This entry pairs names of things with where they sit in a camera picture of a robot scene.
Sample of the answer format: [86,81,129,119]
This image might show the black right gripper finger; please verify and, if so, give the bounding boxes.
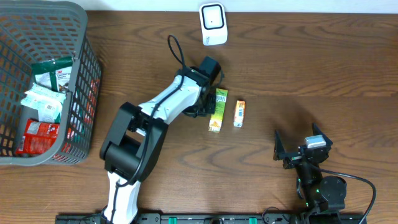
[312,123,333,146]
[273,130,285,161]

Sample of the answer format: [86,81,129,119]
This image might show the green snack box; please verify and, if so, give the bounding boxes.
[208,88,228,133]

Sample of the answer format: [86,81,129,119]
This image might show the small orange candy box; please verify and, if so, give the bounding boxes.
[233,100,246,128]

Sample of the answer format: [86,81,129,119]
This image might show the white teal wipes packet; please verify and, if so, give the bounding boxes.
[21,83,67,124]

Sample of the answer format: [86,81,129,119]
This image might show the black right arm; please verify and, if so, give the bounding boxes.
[273,124,347,223]

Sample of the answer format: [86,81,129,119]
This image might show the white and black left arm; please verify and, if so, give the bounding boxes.
[99,57,221,223]

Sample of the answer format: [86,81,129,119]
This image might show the green white 3M packet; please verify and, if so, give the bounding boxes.
[32,57,73,92]

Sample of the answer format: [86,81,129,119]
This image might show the red snack packet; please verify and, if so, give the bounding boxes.
[16,119,60,155]

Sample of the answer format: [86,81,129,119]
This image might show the grey plastic mesh basket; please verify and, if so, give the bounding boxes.
[1,1,102,166]

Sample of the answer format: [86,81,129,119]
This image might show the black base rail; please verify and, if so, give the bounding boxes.
[55,213,363,224]

